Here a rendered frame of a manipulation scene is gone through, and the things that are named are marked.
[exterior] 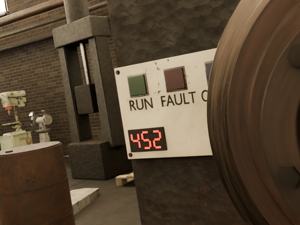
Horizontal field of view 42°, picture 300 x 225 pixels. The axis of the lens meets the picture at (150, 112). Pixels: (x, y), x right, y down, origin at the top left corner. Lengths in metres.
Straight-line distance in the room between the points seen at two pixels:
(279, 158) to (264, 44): 0.14
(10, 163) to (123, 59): 2.44
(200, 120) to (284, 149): 0.29
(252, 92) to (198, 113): 0.23
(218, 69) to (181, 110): 0.19
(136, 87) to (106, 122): 5.10
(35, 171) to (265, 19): 2.77
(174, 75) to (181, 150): 0.14
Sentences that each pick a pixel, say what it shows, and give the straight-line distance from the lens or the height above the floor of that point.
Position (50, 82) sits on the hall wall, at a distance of 9.34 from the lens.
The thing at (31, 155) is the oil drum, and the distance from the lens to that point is 3.11.
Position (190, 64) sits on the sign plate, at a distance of 0.69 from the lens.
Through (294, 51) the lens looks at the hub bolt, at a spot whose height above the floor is 1.20.
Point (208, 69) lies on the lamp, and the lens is 0.67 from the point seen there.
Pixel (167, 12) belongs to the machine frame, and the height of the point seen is 1.32.
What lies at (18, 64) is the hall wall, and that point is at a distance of 10.08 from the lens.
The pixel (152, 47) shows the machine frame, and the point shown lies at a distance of 0.74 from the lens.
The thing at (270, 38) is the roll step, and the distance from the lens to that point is 0.48.
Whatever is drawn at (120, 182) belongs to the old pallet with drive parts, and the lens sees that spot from 5.31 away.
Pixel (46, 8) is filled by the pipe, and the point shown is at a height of 3.14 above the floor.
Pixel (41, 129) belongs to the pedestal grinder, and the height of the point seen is 0.71.
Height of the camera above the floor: 1.19
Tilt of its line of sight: 3 degrees down
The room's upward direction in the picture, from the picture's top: 9 degrees counter-clockwise
